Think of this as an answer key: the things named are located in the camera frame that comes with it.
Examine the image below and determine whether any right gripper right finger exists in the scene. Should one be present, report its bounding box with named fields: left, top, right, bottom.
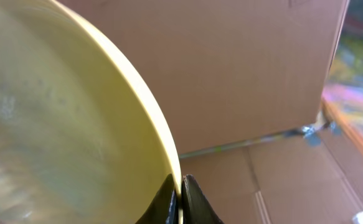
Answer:
left=181, top=174, right=224, bottom=224

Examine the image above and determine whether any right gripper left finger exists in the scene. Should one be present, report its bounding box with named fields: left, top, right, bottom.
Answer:
left=136, top=174, right=177, bottom=224

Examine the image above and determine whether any large brown cardboard box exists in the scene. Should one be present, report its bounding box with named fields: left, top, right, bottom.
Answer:
left=65, top=0, right=348, bottom=154

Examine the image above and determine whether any yellow-green plate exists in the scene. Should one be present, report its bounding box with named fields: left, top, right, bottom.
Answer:
left=0, top=1, right=182, bottom=223

